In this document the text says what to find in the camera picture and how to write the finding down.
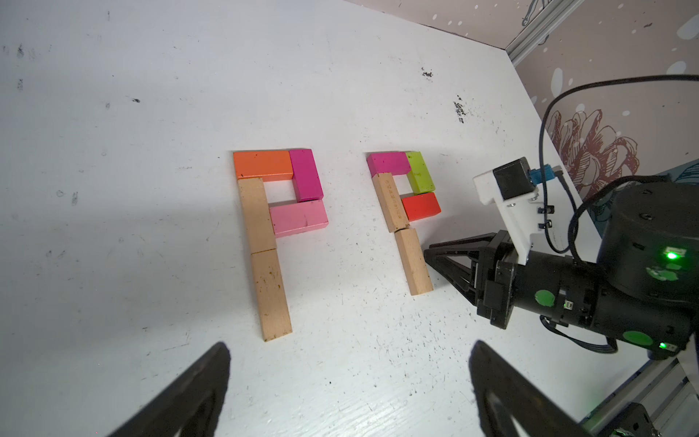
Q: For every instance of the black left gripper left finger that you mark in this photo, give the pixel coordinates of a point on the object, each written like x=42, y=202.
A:
x=189, y=406

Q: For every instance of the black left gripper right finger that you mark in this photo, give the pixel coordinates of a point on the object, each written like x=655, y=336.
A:
x=506, y=399

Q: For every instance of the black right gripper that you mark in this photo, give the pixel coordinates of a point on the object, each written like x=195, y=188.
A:
x=484, y=270

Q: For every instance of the wooden cylinder block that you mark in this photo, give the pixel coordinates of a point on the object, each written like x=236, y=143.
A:
x=390, y=202
x=413, y=261

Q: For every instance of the red block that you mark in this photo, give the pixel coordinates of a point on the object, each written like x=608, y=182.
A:
x=419, y=207

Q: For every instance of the long wooden block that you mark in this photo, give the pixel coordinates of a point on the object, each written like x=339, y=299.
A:
x=273, y=308
x=255, y=208

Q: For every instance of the magenta block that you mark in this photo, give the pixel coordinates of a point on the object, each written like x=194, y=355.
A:
x=395, y=163
x=306, y=179

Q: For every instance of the light pink block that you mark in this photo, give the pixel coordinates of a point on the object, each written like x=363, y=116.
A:
x=292, y=219

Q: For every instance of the orange block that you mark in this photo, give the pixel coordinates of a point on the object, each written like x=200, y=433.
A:
x=269, y=165

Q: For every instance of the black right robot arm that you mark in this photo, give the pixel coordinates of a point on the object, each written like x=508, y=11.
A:
x=589, y=244

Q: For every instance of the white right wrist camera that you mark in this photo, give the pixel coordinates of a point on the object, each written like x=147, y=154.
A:
x=514, y=189

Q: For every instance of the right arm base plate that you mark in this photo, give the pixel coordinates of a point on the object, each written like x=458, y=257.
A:
x=633, y=421

